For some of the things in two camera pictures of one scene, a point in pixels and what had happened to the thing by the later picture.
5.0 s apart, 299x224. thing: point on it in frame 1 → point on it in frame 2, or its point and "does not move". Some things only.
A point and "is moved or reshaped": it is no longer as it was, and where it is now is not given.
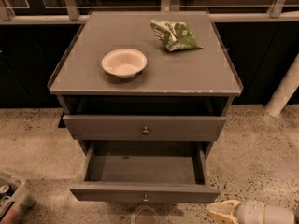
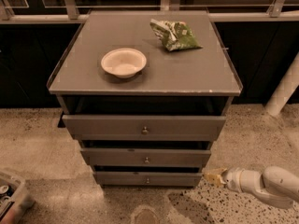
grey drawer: [147, 172] is moved or reshaped
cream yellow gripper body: [253, 212] → [232, 177]
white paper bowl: [124, 63] does not move
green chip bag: [175, 36] does not move
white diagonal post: [284, 91] does not move
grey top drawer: [144, 128] does not move
